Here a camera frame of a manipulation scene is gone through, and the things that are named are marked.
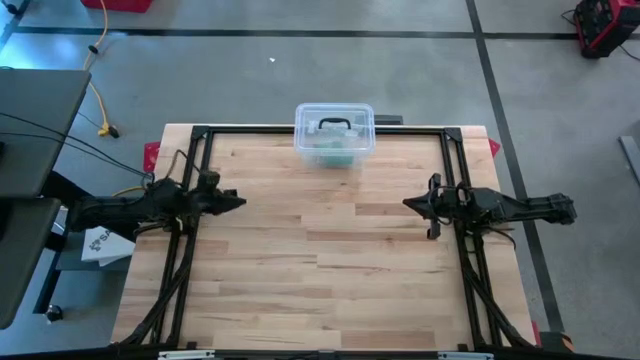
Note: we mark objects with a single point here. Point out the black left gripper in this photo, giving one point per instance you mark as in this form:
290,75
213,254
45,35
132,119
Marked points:
210,195

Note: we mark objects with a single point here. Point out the red corner tag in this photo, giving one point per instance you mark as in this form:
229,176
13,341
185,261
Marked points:
536,332
494,148
151,156

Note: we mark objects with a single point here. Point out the black aluminium rig frame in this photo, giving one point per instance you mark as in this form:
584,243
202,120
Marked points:
250,130

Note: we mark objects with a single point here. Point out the red black tool crate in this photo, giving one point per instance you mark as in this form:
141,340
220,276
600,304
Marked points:
605,25

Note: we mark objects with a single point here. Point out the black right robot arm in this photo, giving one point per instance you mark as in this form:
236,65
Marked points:
520,207

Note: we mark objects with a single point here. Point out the black support beam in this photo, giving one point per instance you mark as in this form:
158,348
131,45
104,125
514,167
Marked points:
60,187

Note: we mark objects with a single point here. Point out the red floor bin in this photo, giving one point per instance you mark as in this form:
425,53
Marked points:
120,5

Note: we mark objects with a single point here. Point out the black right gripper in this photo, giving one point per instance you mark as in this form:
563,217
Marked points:
447,205

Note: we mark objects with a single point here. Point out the clear plastic storage box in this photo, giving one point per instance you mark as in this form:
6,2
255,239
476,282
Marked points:
335,157

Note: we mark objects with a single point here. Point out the grey desk top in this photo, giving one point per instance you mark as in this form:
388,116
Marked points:
25,260
40,130

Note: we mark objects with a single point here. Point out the grey metal bar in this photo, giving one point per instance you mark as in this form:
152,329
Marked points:
631,160

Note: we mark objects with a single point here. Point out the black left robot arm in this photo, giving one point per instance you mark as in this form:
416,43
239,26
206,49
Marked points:
125,207

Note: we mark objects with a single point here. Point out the clear plastic container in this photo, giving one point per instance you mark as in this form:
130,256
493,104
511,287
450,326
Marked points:
335,127

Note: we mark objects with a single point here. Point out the white box under table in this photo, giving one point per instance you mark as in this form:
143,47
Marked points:
105,245

